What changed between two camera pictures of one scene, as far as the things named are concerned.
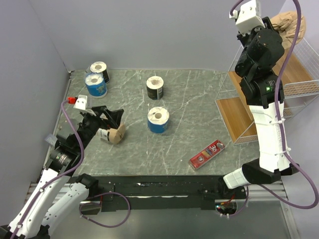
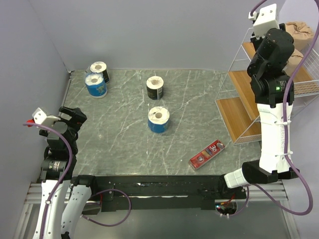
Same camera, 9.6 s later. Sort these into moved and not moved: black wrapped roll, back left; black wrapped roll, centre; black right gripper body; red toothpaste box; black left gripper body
Moved: black right gripper body; black left gripper body
Not moved: black wrapped roll, back left; black wrapped roll, centre; red toothpaste box
